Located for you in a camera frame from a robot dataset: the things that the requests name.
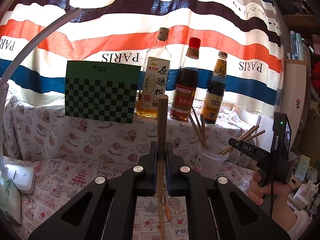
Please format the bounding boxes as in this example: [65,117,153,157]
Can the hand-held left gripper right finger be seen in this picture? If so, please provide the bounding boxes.
[165,142,292,240]

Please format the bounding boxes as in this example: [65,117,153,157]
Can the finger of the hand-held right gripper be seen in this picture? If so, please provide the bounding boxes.
[228,138,263,155]

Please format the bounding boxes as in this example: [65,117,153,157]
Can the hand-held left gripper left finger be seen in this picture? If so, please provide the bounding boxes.
[28,141,158,240]

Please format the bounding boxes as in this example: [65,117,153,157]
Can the clear plastic cup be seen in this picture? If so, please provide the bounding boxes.
[195,144,229,180]

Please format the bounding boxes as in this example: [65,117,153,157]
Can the bunch of wooden chopsticks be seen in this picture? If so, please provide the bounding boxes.
[190,108,260,155]

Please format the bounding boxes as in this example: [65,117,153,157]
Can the person's right forearm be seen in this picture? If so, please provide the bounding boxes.
[284,209,313,240]

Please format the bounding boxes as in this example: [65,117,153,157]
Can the person's right hand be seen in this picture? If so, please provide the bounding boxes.
[247,170,295,230]

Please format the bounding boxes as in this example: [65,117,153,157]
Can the white power strip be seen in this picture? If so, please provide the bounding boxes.
[293,182,319,209]

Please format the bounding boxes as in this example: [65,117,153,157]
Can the dark soy sauce bottle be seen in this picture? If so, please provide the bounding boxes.
[201,52,228,126]

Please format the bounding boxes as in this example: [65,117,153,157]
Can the wooden board with bear sticker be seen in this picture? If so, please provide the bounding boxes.
[284,57,308,155]

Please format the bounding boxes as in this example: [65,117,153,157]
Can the red capped vinegar bottle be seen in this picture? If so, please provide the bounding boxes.
[170,37,202,122]

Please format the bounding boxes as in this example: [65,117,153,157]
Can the bear print cloth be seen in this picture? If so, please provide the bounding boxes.
[7,95,260,175]

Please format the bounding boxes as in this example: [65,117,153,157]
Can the strawberry print tablecloth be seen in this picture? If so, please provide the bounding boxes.
[5,155,255,240]

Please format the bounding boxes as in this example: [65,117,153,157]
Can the clear bottle with yellow liquid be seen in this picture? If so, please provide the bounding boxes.
[136,27,172,119]

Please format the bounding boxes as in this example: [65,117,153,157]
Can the red plush toy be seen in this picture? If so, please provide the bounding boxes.
[311,61,320,93]

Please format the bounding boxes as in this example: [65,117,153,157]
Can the green checkered board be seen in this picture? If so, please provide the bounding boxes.
[64,60,142,124]

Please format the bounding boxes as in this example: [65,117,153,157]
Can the rolled paper tubes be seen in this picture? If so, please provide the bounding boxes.
[289,30,309,60]

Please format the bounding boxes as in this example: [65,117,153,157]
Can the white desk lamp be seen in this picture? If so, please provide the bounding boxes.
[0,7,82,195]

